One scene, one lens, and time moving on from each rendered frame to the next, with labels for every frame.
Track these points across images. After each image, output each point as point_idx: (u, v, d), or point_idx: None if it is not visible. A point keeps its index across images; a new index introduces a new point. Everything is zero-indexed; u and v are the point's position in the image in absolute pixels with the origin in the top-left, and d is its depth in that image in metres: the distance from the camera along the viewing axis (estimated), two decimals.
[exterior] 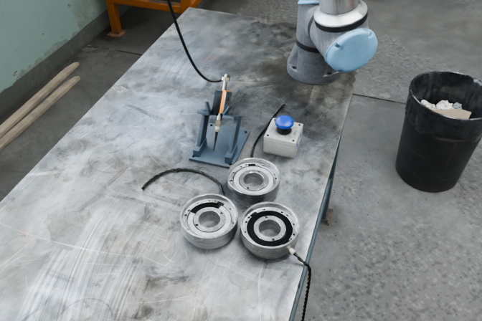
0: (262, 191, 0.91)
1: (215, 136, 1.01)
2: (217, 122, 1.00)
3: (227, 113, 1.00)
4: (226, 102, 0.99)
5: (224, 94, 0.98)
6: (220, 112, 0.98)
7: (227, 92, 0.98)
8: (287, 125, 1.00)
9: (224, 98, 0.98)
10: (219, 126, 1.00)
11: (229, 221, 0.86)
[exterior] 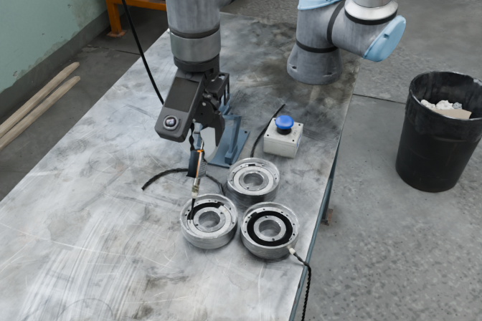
0: (262, 191, 0.91)
1: (192, 203, 0.85)
2: (194, 187, 0.84)
3: (203, 175, 0.84)
4: (201, 164, 0.83)
5: (199, 155, 0.82)
6: None
7: (204, 152, 0.82)
8: (287, 125, 1.00)
9: (200, 160, 0.82)
10: (197, 192, 0.84)
11: (229, 221, 0.86)
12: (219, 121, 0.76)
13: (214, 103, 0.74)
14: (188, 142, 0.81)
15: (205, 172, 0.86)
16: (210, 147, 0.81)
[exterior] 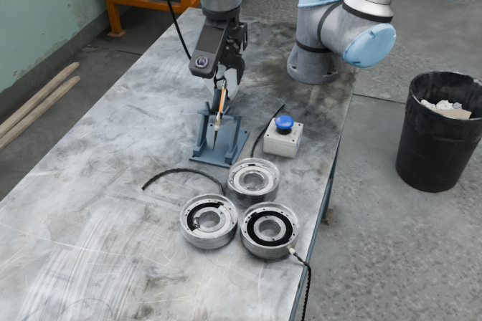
0: (262, 191, 0.91)
1: (215, 135, 1.00)
2: (216, 121, 1.00)
3: None
4: (225, 101, 0.98)
5: (224, 93, 0.97)
6: (219, 111, 0.98)
7: (227, 90, 0.98)
8: (287, 125, 1.00)
9: (224, 97, 0.97)
10: (219, 125, 1.00)
11: (229, 221, 0.86)
12: (239, 62, 0.91)
13: (236, 47, 0.90)
14: (213, 82, 0.97)
15: None
16: (232, 87, 0.96)
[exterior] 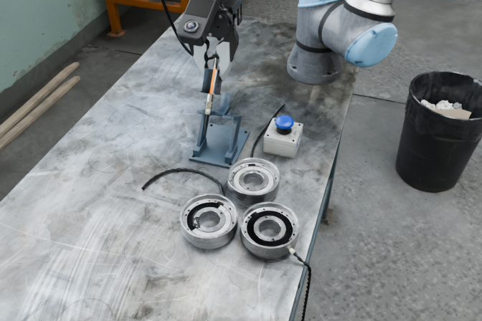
0: (262, 191, 0.91)
1: (206, 120, 0.92)
2: (208, 104, 0.91)
3: (218, 94, 0.92)
4: (216, 82, 0.90)
5: (215, 73, 0.89)
6: (210, 93, 0.90)
7: (219, 70, 0.90)
8: (287, 125, 1.00)
9: (215, 77, 0.89)
10: (210, 108, 0.92)
11: (229, 221, 0.86)
12: (233, 34, 0.84)
13: (229, 16, 0.82)
14: (204, 59, 0.89)
15: (219, 92, 0.93)
16: (224, 64, 0.88)
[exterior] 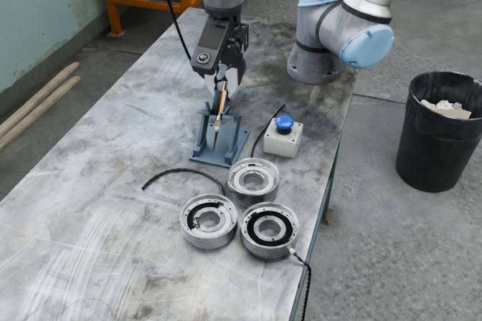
0: (262, 191, 0.91)
1: (215, 136, 1.01)
2: (217, 122, 1.00)
3: (227, 113, 1.00)
4: (226, 102, 0.99)
5: (224, 94, 0.98)
6: (219, 112, 0.98)
7: (227, 92, 0.99)
8: (287, 125, 1.00)
9: (224, 98, 0.98)
10: (219, 126, 1.00)
11: (229, 221, 0.86)
12: (241, 61, 0.92)
13: (237, 46, 0.90)
14: (214, 82, 0.98)
15: None
16: (233, 87, 0.97)
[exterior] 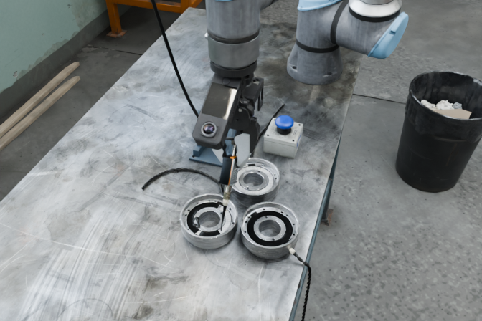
0: (262, 191, 0.91)
1: (224, 211, 0.83)
2: (226, 194, 0.82)
3: (235, 183, 0.83)
4: (234, 171, 0.81)
5: (232, 163, 0.80)
6: None
7: (236, 158, 0.81)
8: (287, 125, 1.00)
9: (232, 167, 0.80)
10: (229, 199, 0.83)
11: (229, 221, 0.86)
12: (254, 127, 0.75)
13: (251, 109, 0.73)
14: (221, 149, 0.80)
15: (236, 179, 0.84)
16: (244, 154, 0.79)
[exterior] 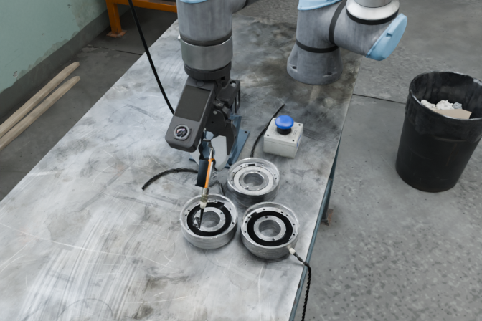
0: (262, 191, 0.91)
1: (201, 213, 0.83)
2: (203, 197, 0.82)
3: (214, 185, 0.82)
4: (212, 174, 0.81)
5: (210, 165, 0.80)
6: (205, 187, 0.80)
7: (214, 161, 0.81)
8: (287, 125, 1.00)
9: (211, 170, 0.80)
10: (206, 202, 0.82)
11: None
12: (230, 130, 0.74)
13: (226, 112, 0.72)
14: (198, 151, 0.80)
15: (216, 182, 0.84)
16: (221, 156, 0.79)
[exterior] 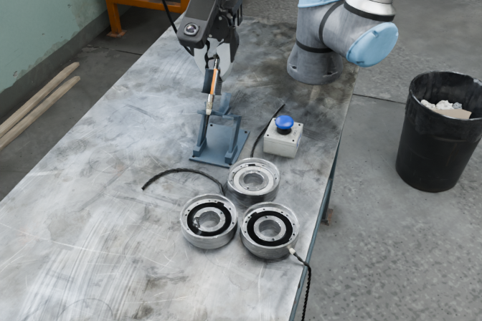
0: (262, 191, 0.91)
1: (206, 120, 0.92)
2: (209, 104, 0.91)
3: (219, 94, 0.92)
4: (217, 82, 0.90)
5: (216, 73, 0.89)
6: (211, 93, 0.90)
7: (219, 70, 0.90)
8: (287, 125, 1.00)
9: (216, 77, 0.89)
10: (211, 108, 0.92)
11: None
12: (233, 35, 0.83)
13: (229, 17, 0.82)
14: (204, 60, 0.89)
15: (220, 92, 0.93)
16: (225, 64, 0.88)
